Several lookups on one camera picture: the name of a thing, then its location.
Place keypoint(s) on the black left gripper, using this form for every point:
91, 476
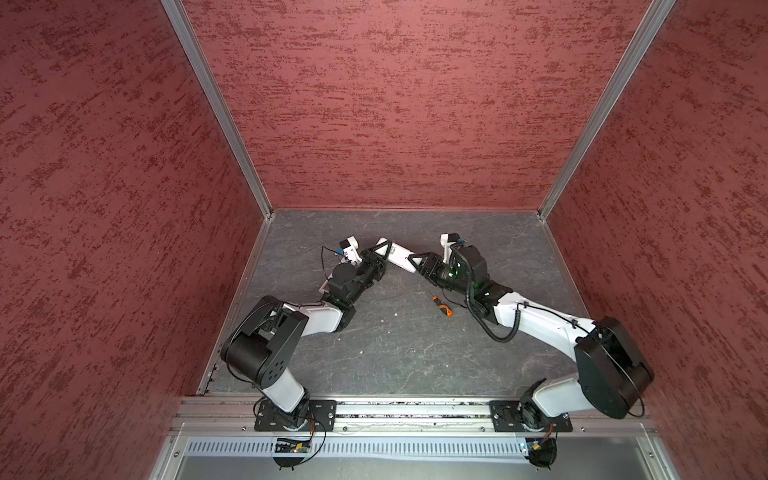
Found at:
375, 261

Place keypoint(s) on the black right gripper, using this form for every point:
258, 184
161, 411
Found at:
433, 259

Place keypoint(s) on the white remote with batteries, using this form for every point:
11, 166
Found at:
395, 254

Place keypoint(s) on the orange black screwdriver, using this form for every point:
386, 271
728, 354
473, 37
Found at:
443, 307

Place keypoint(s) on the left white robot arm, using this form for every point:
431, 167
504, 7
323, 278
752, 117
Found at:
259, 350

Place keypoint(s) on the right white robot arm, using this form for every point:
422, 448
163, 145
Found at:
611, 372

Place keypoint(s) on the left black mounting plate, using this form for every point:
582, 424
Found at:
310, 415

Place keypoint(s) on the black mounting plate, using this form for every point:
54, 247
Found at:
310, 415
512, 416

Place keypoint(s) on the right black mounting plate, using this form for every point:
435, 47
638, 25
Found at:
512, 416

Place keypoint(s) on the perforated cable duct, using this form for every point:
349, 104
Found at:
503, 449

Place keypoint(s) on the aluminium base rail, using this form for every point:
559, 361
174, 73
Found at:
231, 414

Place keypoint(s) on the aluminium corner post left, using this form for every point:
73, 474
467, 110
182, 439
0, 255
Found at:
193, 50

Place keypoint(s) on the aluminium corner post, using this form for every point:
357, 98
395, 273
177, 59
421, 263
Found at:
193, 50
646, 31

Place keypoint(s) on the aluminium corner post right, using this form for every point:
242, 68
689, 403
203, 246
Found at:
646, 31

